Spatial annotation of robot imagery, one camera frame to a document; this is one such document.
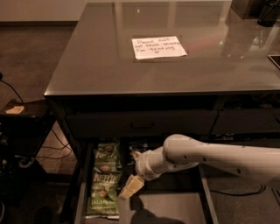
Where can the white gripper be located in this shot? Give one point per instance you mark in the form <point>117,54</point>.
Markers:
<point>142,165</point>

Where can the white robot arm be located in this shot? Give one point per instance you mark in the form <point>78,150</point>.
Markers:
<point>180,152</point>

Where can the blue chip bag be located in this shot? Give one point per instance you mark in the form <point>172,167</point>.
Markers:
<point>141,146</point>

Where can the middle green chip bag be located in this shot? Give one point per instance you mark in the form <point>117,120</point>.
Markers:
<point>106,161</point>

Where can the rear green chip bag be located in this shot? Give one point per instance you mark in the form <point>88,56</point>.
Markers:
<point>109,145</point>

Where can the front green jalapeno chip bag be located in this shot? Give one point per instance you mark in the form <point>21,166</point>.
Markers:
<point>103,197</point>

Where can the open middle drawer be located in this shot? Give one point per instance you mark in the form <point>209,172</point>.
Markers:
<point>181,197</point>

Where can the closed top drawer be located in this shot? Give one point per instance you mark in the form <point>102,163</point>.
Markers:
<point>140,123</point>

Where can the right top drawer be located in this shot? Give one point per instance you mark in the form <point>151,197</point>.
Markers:
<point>241,121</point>

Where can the right middle drawer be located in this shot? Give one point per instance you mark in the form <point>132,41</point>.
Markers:
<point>267,143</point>

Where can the dark tablet on counter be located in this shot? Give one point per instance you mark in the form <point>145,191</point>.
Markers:
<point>275,59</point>

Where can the black cup on counter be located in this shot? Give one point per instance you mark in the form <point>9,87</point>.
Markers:
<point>270,13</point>

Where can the dark cabinet with glass top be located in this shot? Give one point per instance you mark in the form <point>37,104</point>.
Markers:
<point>226,68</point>

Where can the dark side table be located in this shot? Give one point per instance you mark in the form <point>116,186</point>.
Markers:
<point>24,134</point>

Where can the white handwritten paper note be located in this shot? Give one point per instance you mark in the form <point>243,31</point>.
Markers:
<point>158,47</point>

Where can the tan sticky note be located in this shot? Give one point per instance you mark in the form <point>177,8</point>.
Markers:
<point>15,110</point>

